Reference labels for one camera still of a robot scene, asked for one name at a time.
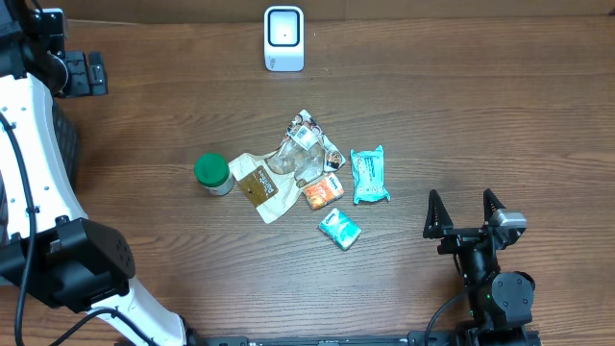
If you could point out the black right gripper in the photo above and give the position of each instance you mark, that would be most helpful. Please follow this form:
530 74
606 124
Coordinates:
439 226

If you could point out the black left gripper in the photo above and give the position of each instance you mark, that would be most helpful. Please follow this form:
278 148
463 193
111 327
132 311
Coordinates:
80 81

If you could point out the teal wet wipes pack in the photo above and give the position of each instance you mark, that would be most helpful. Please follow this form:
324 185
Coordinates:
368 175

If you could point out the green Kleenex tissue pack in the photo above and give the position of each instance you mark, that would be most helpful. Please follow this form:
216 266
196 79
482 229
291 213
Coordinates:
340 228

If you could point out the orange Kleenex tissue pack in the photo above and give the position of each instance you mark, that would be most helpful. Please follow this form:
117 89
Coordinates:
325 191

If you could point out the green lid jar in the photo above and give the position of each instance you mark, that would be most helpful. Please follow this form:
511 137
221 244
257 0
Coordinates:
213 172

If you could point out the dried mushroom pouch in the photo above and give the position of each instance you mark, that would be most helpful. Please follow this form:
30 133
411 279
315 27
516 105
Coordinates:
274 182

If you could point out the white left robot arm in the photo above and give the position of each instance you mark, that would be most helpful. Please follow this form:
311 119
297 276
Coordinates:
50 249

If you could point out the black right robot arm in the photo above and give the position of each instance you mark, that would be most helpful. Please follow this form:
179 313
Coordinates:
499 302

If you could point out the white barcode scanner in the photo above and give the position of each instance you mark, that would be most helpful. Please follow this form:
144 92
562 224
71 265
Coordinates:
284 38

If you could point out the dark plastic mesh basket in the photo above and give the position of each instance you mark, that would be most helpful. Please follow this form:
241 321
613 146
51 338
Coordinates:
69 145

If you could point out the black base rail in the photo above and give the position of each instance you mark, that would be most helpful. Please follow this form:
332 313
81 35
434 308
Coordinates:
411 339

